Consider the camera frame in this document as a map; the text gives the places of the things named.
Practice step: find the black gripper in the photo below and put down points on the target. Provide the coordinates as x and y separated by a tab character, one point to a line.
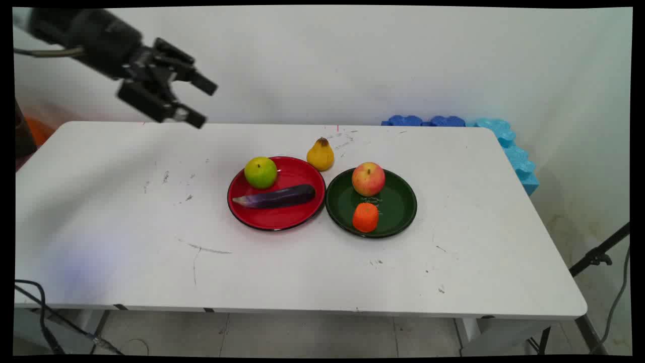
95	40

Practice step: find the orange mandarin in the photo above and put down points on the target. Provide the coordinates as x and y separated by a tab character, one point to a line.
365	218

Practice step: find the green apple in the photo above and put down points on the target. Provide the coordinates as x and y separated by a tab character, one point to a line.
260	172

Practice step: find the orange object behind table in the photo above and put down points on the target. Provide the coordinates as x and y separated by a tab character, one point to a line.
39	130

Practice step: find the dark brown object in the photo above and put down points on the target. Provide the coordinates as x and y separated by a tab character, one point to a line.
22	131

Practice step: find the purple eggplant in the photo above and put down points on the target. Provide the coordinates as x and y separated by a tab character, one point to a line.
282	196

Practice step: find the yellow pear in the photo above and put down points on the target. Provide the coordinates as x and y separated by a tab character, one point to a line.
320	155

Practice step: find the red round plate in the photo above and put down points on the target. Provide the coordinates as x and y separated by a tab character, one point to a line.
282	217

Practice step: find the red yellow apple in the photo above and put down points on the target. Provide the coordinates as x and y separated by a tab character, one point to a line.
368	179

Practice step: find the dark blue foam block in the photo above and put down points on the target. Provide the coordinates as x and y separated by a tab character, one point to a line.
405	121
447	121

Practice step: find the black table leg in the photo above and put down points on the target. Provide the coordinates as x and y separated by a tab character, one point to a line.
589	335
100	330

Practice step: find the green round plate with print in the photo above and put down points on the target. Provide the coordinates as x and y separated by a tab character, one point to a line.
398	206

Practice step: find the light blue foam block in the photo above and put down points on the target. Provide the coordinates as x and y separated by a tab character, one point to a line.
514	151

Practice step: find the black tripod stand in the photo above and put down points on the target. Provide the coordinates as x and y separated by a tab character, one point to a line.
597	257

